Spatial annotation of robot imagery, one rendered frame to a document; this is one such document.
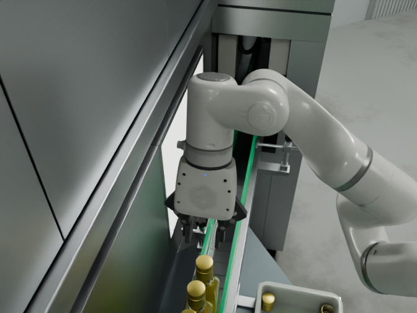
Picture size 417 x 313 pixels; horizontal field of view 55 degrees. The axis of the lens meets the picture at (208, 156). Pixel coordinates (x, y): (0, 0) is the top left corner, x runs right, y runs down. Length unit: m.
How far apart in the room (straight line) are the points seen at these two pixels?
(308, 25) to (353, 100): 2.14
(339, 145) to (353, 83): 3.07
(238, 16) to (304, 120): 0.75
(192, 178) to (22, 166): 0.28
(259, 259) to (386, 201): 0.72
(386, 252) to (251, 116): 0.32
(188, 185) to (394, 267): 0.34
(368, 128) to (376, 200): 2.56
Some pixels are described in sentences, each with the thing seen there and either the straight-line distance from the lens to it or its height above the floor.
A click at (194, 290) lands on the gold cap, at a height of 1.16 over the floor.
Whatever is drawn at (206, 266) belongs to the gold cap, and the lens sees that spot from 0.80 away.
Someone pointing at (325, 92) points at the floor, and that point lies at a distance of 3.50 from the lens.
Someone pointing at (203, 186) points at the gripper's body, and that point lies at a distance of 0.65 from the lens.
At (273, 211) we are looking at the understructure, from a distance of 1.91.
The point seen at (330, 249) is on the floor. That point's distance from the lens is 2.34.
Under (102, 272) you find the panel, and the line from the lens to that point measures 0.64.
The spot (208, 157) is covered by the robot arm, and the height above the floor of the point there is 1.43.
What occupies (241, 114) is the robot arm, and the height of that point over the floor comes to 1.51.
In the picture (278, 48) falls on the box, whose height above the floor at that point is 1.16.
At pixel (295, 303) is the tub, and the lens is 1.22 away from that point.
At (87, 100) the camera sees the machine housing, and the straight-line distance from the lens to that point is 0.57.
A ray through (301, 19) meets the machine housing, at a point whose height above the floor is 1.31.
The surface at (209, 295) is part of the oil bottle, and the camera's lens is 0.86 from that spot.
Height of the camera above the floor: 1.84
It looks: 42 degrees down
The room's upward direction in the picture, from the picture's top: straight up
